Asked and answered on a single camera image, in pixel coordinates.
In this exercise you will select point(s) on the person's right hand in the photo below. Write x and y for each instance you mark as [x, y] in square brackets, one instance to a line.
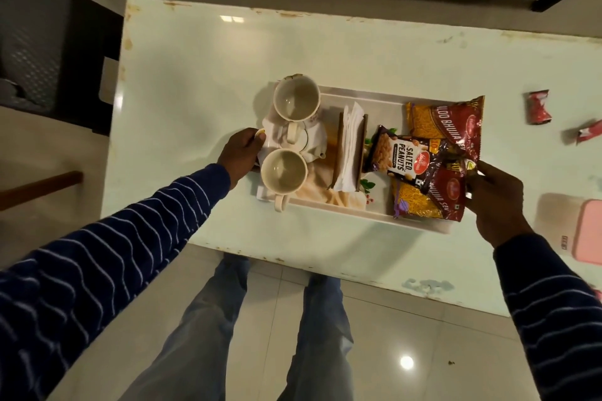
[498, 205]

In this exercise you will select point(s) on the black woven stool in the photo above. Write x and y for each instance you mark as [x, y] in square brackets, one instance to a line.
[42, 48]

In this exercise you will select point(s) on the person's left hand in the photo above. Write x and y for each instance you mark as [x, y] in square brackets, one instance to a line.
[242, 156]

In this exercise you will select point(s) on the aloo bhujia packet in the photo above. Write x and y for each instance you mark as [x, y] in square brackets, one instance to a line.
[451, 118]
[423, 201]

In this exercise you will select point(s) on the white paper napkins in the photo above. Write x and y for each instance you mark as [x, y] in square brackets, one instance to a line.
[350, 147]

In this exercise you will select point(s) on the white floral mug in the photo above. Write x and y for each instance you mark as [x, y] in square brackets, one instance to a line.
[283, 171]
[296, 97]

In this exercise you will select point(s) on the person's left leg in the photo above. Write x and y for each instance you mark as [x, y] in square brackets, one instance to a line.
[202, 339]

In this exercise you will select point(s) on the person's left forearm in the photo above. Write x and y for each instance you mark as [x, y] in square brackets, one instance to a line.
[103, 274]

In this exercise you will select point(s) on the person's right forearm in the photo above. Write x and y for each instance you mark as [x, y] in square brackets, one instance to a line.
[559, 321]

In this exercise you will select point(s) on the person's leg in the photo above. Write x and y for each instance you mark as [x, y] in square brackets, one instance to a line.
[202, 339]
[320, 344]

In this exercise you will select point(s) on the salted peanuts packet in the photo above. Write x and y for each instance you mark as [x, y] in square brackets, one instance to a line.
[402, 156]

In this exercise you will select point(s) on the wooden chair beige cushion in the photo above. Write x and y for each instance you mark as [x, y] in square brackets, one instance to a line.
[37, 189]

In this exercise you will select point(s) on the wooden napkin holder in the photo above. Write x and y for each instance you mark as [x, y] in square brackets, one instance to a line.
[337, 151]

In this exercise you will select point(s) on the person's right leg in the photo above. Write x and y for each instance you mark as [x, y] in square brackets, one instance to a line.
[320, 344]

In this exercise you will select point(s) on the pink box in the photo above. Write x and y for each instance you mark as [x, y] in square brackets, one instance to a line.
[557, 219]

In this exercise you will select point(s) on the white floral tray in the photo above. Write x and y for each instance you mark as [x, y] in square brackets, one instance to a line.
[376, 111]

